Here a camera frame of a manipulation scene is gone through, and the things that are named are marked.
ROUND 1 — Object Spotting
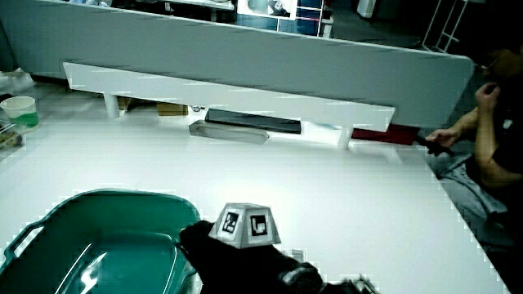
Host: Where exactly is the green plastic basket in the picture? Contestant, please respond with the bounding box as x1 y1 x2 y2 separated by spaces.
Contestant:
0 188 202 294

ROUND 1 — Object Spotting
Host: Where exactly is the white and green cup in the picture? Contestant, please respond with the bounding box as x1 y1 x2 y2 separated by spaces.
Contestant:
0 96 40 129

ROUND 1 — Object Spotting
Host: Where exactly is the black keyboard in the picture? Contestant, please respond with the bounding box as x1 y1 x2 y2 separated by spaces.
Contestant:
203 108 302 135

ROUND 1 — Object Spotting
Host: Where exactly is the white desk shelf riser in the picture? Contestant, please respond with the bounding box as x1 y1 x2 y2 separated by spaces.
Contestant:
62 61 396 150

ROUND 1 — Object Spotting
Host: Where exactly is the red box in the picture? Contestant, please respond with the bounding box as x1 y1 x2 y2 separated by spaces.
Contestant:
351 123 422 146

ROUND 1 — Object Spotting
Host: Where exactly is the white metal rack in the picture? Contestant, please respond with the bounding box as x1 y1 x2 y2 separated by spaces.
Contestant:
422 0 470 54

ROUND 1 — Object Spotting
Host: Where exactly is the black handheld device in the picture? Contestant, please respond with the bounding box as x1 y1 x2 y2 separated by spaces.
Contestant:
415 136 454 158

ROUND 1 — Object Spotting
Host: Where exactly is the clear plastic container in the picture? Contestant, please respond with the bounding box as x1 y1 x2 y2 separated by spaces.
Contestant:
0 119 26 151

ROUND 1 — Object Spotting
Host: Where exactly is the gray flat case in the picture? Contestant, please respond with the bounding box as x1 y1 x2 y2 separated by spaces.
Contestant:
188 119 270 145

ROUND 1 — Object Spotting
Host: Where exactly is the white desk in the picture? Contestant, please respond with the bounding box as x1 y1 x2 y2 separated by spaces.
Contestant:
0 81 512 294

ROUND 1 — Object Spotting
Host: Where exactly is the brown cardboard box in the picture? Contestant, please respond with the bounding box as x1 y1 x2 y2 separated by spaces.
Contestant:
156 101 190 118

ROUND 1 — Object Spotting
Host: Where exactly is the person's right hand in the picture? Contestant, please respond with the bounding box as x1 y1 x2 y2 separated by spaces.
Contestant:
178 203 324 294

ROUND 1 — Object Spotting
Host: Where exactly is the gray partition panel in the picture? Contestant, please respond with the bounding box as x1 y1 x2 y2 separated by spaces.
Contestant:
0 0 475 130

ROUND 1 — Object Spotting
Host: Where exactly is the white shelving unit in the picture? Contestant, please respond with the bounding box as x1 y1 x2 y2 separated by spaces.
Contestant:
235 0 333 38

